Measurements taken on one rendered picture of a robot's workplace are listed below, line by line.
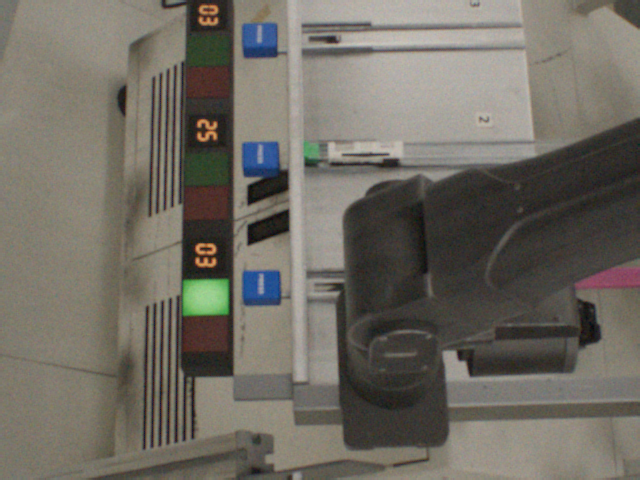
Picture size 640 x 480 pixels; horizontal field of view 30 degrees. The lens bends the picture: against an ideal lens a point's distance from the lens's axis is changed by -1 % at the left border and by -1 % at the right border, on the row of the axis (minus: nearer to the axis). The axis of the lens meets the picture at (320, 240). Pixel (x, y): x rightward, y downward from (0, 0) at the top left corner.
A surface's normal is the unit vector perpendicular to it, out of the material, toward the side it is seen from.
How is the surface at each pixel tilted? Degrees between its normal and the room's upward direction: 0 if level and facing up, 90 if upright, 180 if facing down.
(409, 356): 85
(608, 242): 84
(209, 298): 46
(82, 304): 0
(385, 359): 85
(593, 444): 0
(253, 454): 0
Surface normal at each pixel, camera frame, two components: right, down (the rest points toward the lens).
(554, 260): 0.09, 0.83
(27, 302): 0.72, -0.25
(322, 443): -0.70, -0.22
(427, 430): -0.03, -0.34
